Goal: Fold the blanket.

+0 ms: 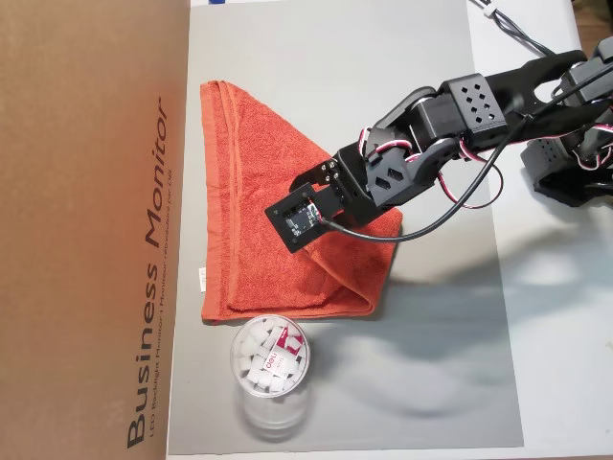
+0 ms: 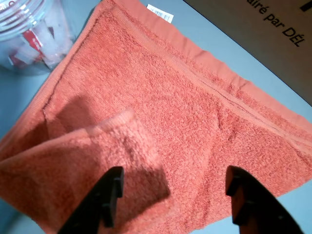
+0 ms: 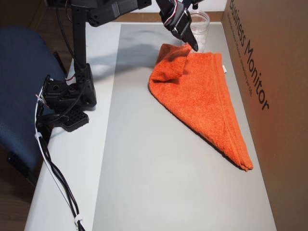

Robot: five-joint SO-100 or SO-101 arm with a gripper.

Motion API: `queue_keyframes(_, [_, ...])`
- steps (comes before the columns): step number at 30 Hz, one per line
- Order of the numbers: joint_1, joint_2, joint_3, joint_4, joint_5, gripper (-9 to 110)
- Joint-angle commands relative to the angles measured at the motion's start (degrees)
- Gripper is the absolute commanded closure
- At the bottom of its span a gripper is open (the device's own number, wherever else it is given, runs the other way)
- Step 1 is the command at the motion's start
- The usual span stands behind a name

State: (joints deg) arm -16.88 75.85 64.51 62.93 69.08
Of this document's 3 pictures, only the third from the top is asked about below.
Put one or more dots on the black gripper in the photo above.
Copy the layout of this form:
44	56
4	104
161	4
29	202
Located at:
183	27

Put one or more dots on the orange terry towel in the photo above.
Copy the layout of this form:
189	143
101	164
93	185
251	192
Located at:
204	96

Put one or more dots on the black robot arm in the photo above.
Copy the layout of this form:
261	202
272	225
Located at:
79	43

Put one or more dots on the clear plastic jar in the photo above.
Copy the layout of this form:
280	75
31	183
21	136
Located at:
204	26

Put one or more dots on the white towel label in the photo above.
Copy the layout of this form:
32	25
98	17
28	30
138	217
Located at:
225	69

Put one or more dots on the brown cardboard monitor box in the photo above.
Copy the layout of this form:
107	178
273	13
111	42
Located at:
276	120

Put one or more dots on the grey table mat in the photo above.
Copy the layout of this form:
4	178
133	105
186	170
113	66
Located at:
144	168

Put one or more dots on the black perforated base clamp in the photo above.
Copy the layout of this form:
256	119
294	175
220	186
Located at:
74	121

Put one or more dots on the blue fabric office chair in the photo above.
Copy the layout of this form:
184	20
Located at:
19	84

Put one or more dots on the black chair armrest post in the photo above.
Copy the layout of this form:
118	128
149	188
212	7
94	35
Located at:
60	63

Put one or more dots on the black chair frame bracket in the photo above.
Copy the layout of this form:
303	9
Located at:
19	166

